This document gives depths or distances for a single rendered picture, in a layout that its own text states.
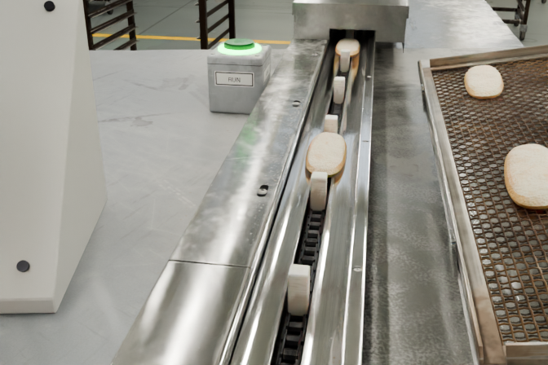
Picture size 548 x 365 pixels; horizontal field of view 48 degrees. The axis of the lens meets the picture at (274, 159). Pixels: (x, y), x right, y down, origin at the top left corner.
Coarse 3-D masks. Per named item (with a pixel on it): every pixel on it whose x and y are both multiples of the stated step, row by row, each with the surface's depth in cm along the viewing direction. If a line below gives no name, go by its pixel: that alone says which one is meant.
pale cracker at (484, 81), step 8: (472, 72) 67; (480, 72) 66; (488, 72) 65; (496, 72) 65; (464, 80) 66; (472, 80) 64; (480, 80) 64; (488, 80) 63; (496, 80) 63; (472, 88) 62; (480, 88) 62; (488, 88) 61; (496, 88) 61; (472, 96) 62; (480, 96) 61; (488, 96) 61; (496, 96) 61
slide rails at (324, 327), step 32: (352, 64) 90; (320, 96) 77; (352, 96) 77; (320, 128) 67; (352, 128) 67; (352, 160) 59; (288, 192) 53; (352, 192) 53; (288, 224) 48; (288, 256) 44; (320, 256) 44; (256, 288) 41; (320, 288) 41; (256, 320) 38; (320, 320) 38; (256, 352) 35; (320, 352) 35
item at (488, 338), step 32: (448, 64) 73; (480, 64) 71; (512, 64) 70; (512, 96) 61; (544, 96) 59; (448, 128) 56; (480, 128) 55; (512, 128) 54; (448, 160) 49; (448, 192) 42; (480, 192) 44; (480, 224) 40; (512, 224) 40; (544, 224) 39; (480, 256) 37; (512, 256) 37; (544, 256) 36; (480, 288) 34; (512, 288) 34; (544, 288) 34; (480, 320) 31; (480, 352) 29; (512, 352) 28; (544, 352) 28
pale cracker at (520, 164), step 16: (528, 144) 48; (512, 160) 46; (528, 160) 45; (544, 160) 45; (512, 176) 44; (528, 176) 43; (544, 176) 42; (512, 192) 42; (528, 192) 41; (544, 192) 41; (528, 208) 41; (544, 208) 40
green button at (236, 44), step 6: (228, 42) 78; (234, 42) 78; (240, 42) 78; (246, 42) 78; (252, 42) 78; (228, 48) 78; (234, 48) 77; (240, 48) 77; (246, 48) 78; (252, 48) 78
